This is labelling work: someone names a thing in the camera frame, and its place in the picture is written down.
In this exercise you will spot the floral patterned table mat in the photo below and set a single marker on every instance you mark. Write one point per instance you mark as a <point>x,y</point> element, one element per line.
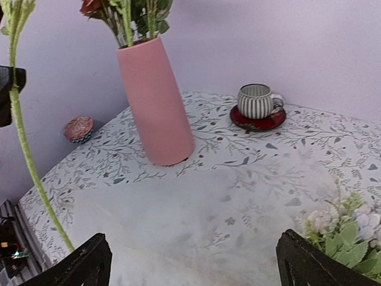
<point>348,148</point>

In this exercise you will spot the rust red rose stem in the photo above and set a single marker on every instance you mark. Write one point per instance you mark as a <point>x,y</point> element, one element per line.
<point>100,10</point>

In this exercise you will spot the orange blossom flower stem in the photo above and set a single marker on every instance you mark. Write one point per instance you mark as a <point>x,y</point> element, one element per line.
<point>16,14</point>

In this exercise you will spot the peach rose flower stem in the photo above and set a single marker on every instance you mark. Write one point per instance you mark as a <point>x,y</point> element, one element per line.
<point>160,18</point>

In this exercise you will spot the white translucent wrapping paper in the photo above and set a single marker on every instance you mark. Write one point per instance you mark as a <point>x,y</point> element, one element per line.
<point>206,227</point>

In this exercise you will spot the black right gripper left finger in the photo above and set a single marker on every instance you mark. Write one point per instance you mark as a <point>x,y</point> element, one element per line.
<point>89,264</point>

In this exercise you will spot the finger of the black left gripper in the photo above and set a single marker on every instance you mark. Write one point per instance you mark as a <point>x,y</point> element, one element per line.
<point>7,81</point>

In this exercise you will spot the white rose flower stem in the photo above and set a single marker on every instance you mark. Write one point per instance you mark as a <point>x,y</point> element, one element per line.
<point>135,21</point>

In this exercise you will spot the aluminium front rail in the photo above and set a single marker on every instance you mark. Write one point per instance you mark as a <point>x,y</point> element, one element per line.
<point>37,261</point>

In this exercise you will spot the pink tall vase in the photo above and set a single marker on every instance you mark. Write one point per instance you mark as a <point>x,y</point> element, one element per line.
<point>156,103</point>

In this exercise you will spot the striped grey ceramic cup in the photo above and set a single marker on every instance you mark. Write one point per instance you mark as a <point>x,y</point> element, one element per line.
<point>256,101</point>

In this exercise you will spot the dark red saucer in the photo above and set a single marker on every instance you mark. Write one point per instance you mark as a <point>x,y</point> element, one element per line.
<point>257,125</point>

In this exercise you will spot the pink patterned ball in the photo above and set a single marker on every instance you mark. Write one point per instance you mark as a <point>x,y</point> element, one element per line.
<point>79,129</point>

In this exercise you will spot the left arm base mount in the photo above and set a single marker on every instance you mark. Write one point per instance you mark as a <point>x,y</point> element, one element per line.
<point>11,252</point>

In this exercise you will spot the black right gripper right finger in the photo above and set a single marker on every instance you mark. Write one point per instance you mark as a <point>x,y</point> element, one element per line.
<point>300,263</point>

